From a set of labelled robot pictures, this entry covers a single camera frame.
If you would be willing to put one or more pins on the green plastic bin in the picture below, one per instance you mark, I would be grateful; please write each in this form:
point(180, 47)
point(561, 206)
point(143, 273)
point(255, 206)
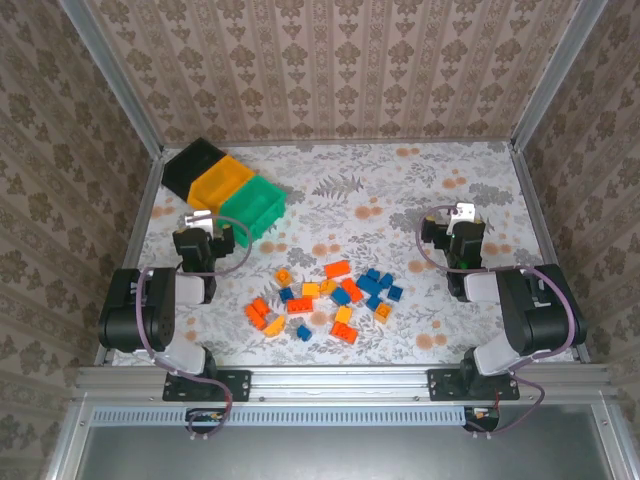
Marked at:
point(255, 205)

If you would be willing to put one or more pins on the orange plastic bin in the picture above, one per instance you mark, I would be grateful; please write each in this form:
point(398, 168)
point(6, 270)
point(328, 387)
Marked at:
point(220, 182)

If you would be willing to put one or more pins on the black plastic bin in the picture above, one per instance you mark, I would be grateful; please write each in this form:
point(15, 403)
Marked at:
point(187, 165)

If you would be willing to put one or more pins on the yellow square lego brick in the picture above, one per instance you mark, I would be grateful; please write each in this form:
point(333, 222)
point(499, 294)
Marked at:
point(310, 290)
point(283, 277)
point(383, 313)
point(275, 326)
point(343, 315)
point(328, 286)

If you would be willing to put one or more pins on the blue square lego brick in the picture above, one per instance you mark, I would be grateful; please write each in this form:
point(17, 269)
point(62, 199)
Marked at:
point(395, 292)
point(386, 280)
point(341, 296)
point(303, 332)
point(374, 302)
point(373, 274)
point(286, 294)

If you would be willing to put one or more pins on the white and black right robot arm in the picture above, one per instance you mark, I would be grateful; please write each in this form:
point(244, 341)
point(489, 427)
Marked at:
point(540, 320)

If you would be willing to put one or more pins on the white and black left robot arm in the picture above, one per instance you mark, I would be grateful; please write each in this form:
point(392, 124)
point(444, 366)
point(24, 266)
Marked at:
point(135, 310)

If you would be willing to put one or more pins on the floral patterned table covering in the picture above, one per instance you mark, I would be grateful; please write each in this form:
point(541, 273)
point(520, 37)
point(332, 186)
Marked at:
point(400, 175)

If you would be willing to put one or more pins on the blue rectangular lego brick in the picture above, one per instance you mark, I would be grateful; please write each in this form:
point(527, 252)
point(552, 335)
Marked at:
point(366, 285)

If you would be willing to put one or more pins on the grey metal panel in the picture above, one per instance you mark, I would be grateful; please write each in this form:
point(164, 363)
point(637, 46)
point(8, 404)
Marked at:
point(340, 455)

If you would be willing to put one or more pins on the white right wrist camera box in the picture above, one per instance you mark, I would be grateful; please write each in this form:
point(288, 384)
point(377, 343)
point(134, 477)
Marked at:
point(464, 212)

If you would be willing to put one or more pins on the aluminium side rail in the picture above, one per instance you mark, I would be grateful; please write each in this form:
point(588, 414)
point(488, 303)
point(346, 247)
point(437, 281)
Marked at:
point(531, 200)
point(145, 210)

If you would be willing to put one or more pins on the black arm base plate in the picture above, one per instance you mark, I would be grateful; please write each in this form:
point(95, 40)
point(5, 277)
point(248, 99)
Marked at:
point(235, 385)
point(442, 385)

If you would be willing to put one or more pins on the wide aluminium mounting rail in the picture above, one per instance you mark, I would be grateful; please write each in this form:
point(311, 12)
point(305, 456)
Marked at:
point(340, 382)

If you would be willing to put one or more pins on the aluminium frame post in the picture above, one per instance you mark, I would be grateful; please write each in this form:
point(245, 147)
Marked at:
point(555, 75)
point(110, 75)

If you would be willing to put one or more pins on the aluminium lower frame bar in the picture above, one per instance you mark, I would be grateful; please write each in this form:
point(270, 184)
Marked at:
point(70, 440)
point(612, 440)

